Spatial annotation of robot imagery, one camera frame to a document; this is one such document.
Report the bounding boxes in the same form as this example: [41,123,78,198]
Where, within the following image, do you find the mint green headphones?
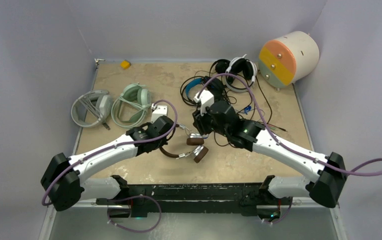
[111,83,152,129]

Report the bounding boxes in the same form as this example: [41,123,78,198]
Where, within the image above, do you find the brown headphones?
[159,124,209,164]

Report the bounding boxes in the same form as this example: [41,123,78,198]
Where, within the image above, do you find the white grey headphones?
[70,90,114,130]

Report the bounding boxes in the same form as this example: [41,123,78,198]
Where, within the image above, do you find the grey white headphone cable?
[76,94,112,131]

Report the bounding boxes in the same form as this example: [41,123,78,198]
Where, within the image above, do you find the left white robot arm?
[40,116,176,212]

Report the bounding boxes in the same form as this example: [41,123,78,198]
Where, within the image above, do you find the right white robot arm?
[192,101,347,208]

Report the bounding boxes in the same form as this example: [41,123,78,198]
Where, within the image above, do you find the black blue headphones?
[180,76,226,107]

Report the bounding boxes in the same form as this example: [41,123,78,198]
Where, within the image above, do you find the small black on-ear headphones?
[209,59,230,76]

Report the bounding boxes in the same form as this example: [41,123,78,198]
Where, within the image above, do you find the white black headphones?
[225,54,258,87]

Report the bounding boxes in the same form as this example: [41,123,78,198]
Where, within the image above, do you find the small yellow block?
[119,60,131,70]

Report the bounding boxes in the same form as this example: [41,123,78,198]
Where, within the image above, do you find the round pastel drawer cabinet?
[259,31,320,89]

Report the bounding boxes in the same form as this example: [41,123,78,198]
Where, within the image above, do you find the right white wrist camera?
[193,90,214,116]

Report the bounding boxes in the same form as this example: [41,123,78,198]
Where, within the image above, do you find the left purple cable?
[41,99,163,233]

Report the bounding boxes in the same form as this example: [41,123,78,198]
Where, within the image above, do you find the purple cable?
[41,99,163,233]
[197,73,382,226]

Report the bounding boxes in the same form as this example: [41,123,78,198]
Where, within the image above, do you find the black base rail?
[84,175,339,220]

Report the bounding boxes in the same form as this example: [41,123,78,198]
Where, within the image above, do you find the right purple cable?
[197,73,382,226]

